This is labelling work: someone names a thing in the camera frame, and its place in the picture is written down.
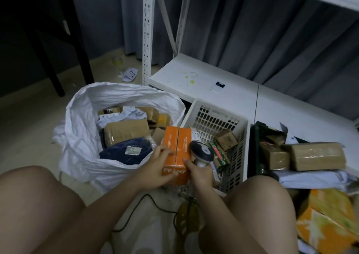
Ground person's right forearm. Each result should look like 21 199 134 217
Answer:
192 186 267 254

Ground dark blue bagged parcel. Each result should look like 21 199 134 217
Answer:
99 138 154 166

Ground person's left hand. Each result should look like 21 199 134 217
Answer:
136 145 179 191

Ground white metal shelf rack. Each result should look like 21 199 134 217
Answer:
142 0 359 176

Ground white paper slip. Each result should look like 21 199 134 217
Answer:
119 67 139 82

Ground yellow parcel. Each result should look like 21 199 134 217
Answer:
155 113 172 128

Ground person's leg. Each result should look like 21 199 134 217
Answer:
198 175 299 254
0 165 86 254

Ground white plastic basket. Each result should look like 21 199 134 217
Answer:
179 98 251 194

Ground grey curtain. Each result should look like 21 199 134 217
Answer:
121 0 359 121

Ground person's left forearm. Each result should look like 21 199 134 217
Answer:
30 175 146 254

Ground large white plastic bag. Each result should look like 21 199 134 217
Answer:
52 82 186 193

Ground square brown taped parcel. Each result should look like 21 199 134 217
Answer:
259 143 291 171

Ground large orange printed box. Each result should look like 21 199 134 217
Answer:
295 188 359 254

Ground orange cardboard box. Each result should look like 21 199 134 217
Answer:
161 125 193 186

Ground large brown taped parcel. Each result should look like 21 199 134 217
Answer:
103 118 151 148

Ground brown parcel with black label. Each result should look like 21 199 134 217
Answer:
98 106 123 116

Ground flat white bagged parcel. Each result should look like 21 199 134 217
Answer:
273 169 359 193

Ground green red box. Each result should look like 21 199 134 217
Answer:
207 141 231 168

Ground person's right leg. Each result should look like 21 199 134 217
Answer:
198 175 299 254

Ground long brown taped parcel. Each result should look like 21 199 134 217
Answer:
283 142 347 172

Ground yellow plastic item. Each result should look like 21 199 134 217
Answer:
174 200 202 236

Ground small plain brown parcel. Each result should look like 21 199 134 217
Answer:
151 127 166 145

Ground white black barcode scanner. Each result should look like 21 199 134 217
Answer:
189 141 215 168

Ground small brown cardboard box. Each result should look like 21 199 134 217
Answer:
215 129 239 151

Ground white grey bagged parcel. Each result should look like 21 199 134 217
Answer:
97 109 148 128

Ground black table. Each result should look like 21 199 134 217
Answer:
0 0 121 98

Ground white labelled parcel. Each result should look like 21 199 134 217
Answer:
191 127 217 145

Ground dark green plastic crate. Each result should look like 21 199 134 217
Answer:
248 121 309 178

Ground black scanner cable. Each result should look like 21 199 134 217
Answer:
112 193 197 235

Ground small brown taped parcel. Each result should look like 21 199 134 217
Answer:
266 134 287 147

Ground white sack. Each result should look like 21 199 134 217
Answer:
99 189 200 254

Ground person's right hand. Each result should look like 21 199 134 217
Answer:
183 158 215 191

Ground yellow paper scraps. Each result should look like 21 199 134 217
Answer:
182 71 198 86

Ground person's left leg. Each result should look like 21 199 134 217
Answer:
0 165 86 254

